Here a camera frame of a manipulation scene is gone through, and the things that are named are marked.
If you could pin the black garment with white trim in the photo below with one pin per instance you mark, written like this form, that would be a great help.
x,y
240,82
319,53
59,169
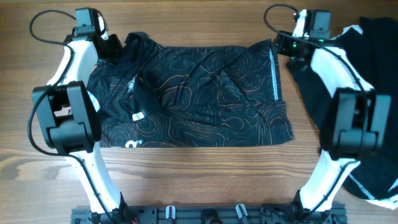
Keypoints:
x,y
370,93

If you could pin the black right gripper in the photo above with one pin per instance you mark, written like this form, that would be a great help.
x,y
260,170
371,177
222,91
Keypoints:
x,y
284,43

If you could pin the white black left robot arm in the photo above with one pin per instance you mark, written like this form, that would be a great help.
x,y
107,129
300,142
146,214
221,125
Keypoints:
x,y
70,125

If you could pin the black shirt with orange lines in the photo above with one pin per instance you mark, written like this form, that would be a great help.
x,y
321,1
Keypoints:
x,y
164,96

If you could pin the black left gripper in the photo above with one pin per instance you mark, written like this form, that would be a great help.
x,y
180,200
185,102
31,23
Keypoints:
x,y
118,47

